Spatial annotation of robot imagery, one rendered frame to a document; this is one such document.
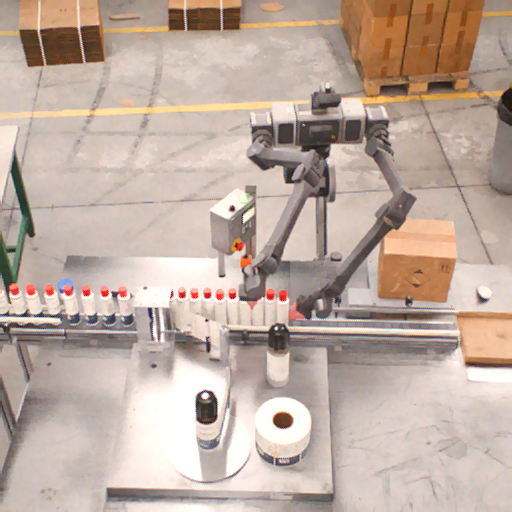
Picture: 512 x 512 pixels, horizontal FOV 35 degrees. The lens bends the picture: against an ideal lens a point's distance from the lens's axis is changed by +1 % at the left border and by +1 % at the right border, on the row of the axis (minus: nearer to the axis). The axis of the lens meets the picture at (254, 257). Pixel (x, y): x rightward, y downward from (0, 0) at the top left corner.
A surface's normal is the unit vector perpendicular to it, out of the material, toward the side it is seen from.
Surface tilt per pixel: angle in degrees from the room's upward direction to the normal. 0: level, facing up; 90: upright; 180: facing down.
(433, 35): 89
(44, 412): 0
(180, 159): 0
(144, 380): 0
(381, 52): 85
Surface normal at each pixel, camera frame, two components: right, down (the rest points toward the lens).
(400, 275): -0.11, 0.68
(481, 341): 0.00, -0.73
